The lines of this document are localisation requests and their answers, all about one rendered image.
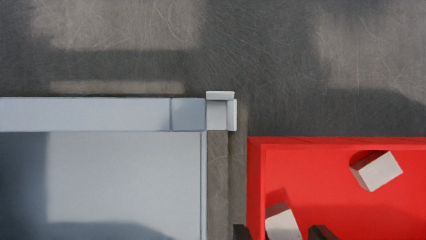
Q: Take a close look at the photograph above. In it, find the red bin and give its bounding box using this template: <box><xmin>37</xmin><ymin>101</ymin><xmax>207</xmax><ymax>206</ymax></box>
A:
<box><xmin>246</xmin><ymin>136</ymin><xmax>426</xmax><ymax>240</ymax></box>

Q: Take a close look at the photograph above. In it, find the dark grey metal block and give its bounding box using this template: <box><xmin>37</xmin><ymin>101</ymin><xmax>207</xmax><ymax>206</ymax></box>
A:
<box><xmin>265</xmin><ymin>201</ymin><xmax>303</xmax><ymax>240</ymax></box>

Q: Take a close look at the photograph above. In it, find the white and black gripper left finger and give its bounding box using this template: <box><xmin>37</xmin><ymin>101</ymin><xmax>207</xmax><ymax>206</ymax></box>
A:
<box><xmin>233</xmin><ymin>224</ymin><xmax>252</xmax><ymax>240</ymax></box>

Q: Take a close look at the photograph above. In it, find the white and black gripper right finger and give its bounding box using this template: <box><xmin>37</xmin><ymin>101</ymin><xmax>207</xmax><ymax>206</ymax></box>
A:
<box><xmin>308</xmin><ymin>224</ymin><xmax>340</xmax><ymax>240</ymax></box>

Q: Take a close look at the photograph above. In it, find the grey rectangular block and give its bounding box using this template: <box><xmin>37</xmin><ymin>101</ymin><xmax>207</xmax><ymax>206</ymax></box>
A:
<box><xmin>349</xmin><ymin>150</ymin><xmax>403</xmax><ymax>192</ymax></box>

